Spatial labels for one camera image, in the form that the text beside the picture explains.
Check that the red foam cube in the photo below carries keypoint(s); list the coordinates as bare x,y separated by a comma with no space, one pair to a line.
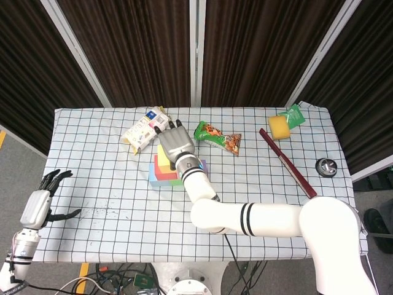
164,173

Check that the dark red folded fan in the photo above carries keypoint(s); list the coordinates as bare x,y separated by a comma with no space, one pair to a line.
288,164

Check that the white black checkered tablecloth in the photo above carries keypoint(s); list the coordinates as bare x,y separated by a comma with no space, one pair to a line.
122,221

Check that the yellow foam cube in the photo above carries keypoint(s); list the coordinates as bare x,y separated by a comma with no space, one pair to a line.
162,158

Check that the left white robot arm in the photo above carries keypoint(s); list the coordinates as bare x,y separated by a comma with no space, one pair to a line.
18,249

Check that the white cracker package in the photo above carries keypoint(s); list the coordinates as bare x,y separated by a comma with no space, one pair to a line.
138,132

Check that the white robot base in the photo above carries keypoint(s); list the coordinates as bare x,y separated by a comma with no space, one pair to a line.
190,276

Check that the small green packet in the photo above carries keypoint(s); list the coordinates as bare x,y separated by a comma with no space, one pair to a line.
294,115

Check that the yellow sponge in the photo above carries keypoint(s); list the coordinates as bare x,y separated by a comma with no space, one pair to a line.
278,128

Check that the dark brown screen panel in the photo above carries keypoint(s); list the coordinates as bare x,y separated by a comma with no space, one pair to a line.
24,61
264,52
132,52
368,92

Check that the green circuit board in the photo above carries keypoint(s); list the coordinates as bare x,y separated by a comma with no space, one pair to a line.
143,280

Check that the white screen frame post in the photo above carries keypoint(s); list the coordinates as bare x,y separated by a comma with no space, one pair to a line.
76,55
322,52
373,170
197,46

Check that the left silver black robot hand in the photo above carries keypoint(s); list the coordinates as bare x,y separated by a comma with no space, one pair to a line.
35,209

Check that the green snack bag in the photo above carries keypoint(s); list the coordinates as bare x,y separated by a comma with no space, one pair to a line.
218,136

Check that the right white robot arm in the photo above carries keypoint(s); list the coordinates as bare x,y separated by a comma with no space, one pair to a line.
261,218

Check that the purple foam cube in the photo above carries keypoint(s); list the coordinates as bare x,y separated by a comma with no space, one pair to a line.
205,169

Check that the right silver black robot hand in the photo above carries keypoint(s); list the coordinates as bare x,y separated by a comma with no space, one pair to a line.
176,143

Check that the blue foam cube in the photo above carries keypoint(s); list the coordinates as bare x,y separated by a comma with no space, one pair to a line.
152,181

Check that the black shoe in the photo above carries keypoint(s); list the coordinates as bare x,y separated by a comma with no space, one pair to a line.
376,221

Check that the silver bell black base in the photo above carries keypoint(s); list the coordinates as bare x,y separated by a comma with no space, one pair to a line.
326,167

